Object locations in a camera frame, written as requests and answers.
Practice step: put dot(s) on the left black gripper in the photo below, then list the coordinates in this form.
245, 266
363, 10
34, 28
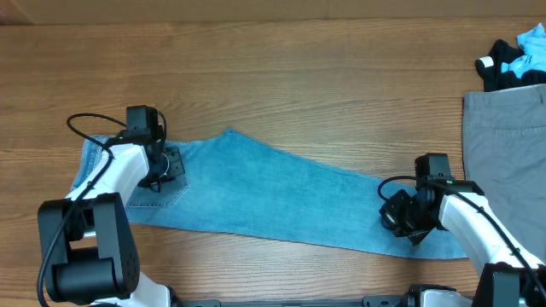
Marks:
176, 167

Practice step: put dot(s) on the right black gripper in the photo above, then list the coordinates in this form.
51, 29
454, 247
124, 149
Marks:
391, 214

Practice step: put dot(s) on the blue denim jeans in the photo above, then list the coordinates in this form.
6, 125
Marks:
234, 184

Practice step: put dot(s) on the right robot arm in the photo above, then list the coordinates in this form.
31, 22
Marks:
509, 275

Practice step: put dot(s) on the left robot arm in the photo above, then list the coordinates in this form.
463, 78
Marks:
89, 256

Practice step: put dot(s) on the grey trousers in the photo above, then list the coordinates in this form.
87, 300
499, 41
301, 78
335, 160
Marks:
503, 146

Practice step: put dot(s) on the black garment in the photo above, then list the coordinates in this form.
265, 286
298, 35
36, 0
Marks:
500, 69

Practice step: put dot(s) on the light blue cloth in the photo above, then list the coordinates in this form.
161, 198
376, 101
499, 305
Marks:
532, 43

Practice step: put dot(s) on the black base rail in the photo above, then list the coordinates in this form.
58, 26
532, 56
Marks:
366, 301

